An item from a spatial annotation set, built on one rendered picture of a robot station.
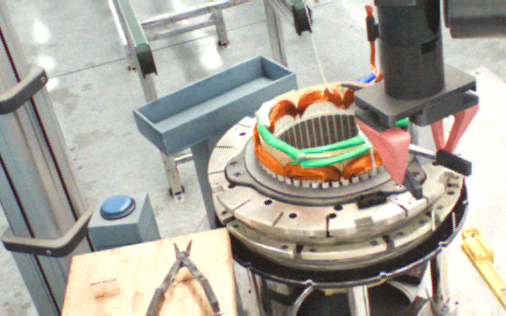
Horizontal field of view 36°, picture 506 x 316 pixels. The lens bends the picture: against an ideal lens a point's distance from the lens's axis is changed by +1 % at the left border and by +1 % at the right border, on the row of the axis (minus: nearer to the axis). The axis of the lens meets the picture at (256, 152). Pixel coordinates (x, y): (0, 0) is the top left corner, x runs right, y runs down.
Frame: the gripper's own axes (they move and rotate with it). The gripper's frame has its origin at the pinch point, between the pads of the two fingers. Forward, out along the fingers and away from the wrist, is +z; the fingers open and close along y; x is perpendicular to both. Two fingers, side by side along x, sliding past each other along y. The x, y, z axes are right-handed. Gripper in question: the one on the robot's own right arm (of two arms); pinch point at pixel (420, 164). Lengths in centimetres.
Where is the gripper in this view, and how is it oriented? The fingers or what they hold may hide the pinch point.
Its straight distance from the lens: 81.0
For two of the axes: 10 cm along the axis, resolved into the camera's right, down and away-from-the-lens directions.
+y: 8.8, -3.7, 3.1
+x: -4.5, -4.0, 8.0
